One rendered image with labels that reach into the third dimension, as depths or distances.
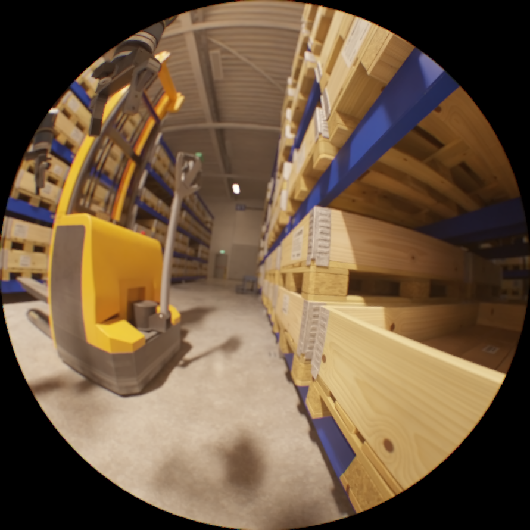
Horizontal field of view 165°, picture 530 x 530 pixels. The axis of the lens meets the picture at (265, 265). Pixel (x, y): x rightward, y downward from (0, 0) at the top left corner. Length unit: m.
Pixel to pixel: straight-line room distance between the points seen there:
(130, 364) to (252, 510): 0.78
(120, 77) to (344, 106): 0.64
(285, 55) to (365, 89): 6.98
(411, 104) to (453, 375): 0.45
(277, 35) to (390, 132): 7.13
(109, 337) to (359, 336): 0.91
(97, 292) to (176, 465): 0.77
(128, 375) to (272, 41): 7.96
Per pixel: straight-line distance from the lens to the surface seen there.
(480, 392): 0.23
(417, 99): 0.46
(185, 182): 1.20
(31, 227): 2.94
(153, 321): 1.16
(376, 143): 0.54
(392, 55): 0.55
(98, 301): 0.97
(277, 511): 0.73
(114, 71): 0.45
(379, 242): 0.80
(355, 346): 0.38
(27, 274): 2.96
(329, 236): 0.68
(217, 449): 0.85
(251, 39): 7.65
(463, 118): 0.73
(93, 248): 0.99
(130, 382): 1.05
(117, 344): 0.94
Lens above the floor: 0.69
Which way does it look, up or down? 3 degrees up
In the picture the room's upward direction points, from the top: 6 degrees clockwise
